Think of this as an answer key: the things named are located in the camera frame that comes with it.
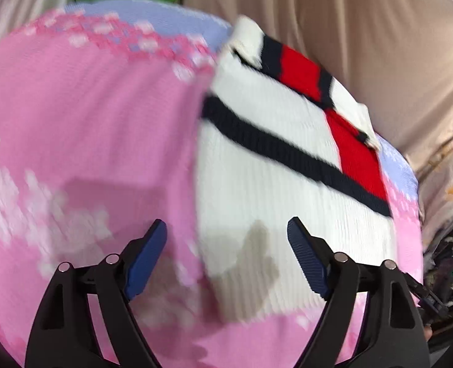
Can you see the pink blue floral bedsheet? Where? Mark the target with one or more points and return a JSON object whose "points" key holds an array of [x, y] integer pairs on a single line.
{"points": [[77, 122]]}

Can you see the white satin curtain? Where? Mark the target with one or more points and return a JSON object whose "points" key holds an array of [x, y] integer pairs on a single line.
{"points": [[23, 15]]}

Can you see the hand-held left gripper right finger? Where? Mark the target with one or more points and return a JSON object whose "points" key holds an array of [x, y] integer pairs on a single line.
{"points": [[307, 260]]}

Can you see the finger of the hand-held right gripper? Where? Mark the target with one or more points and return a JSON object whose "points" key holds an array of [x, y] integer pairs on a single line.
{"points": [[428, 295]]}

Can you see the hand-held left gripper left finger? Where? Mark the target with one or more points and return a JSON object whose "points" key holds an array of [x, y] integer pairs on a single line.
{"points": [[146, 260]]}

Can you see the white knitted sweater red navy stripes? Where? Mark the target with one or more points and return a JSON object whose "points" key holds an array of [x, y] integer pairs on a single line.
{"points": [[272, 184]]}

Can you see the pale printed cloth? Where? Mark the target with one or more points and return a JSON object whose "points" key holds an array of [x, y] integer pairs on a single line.
{"points": [[447, 184]]}

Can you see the beige draped cloth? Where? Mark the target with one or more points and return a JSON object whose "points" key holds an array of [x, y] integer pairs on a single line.
{"points": [[364, 46]]}

